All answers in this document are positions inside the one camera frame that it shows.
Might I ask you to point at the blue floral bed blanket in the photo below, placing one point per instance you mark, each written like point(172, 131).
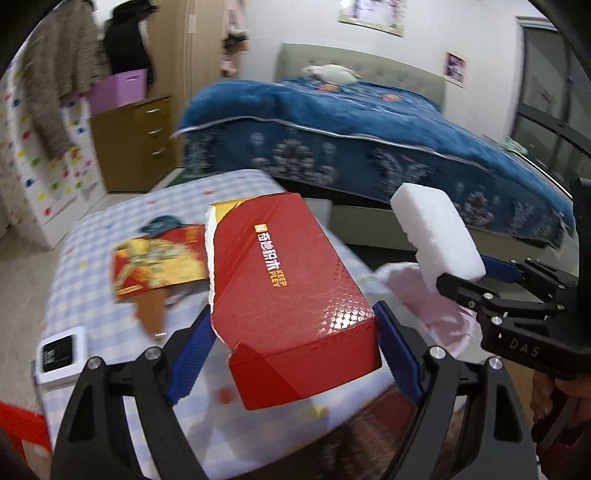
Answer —
point(368, 140)

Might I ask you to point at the operator right hand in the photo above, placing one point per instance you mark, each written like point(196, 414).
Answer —
point(541, 396)

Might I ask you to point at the small framed wall picture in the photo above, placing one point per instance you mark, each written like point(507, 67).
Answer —
point(455, 69)

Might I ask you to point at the white digital timer device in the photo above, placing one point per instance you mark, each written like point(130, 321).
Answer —
point(61, 357)

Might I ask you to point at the white foam block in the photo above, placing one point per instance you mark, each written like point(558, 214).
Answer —
point(435, 228)

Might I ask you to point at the pink lined trash bin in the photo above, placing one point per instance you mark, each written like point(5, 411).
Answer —
point(448, 324)

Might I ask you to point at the brown wooden drawer cabinet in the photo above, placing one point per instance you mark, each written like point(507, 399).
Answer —
point(133, 146)

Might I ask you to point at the white polka dot cabinet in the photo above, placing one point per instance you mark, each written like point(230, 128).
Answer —
point(44, 197)

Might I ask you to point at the wall poster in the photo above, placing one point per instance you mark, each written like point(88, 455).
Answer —
point(387, 16)

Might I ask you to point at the red yellow snack bag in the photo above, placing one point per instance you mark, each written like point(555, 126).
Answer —
point(148, 271)

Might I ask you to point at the brown fuzzy hanging coat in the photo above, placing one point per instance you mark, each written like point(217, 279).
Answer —
point(63, 57)

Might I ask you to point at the red cardboard box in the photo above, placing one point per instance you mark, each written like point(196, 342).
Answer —
point(283, 302)

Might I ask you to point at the purple plastic storage box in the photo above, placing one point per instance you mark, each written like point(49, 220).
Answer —
point(117, 90)

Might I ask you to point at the checkered blue white tablecloth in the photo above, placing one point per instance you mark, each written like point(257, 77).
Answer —
point(227, 439)

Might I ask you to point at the dark window frame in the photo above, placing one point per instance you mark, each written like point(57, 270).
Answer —
point(552, 119)

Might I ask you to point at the black hanging coat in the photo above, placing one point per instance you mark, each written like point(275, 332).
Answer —
point(123, 43)

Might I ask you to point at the white pillow on bed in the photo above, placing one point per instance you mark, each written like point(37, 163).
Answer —
point(334, 74)

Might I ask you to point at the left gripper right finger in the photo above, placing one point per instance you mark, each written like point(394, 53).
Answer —
point(494, 440)

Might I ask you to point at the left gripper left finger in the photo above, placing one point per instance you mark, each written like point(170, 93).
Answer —
point(94, 440)

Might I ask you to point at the teal snack wrapper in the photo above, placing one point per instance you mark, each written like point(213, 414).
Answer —
point(160, 225)

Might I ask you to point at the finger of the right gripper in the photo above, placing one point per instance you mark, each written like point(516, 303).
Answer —
point(468, 294)
point(501, 270)

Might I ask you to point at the wooden wardrobe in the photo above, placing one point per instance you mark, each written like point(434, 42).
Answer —
point(185, 41)

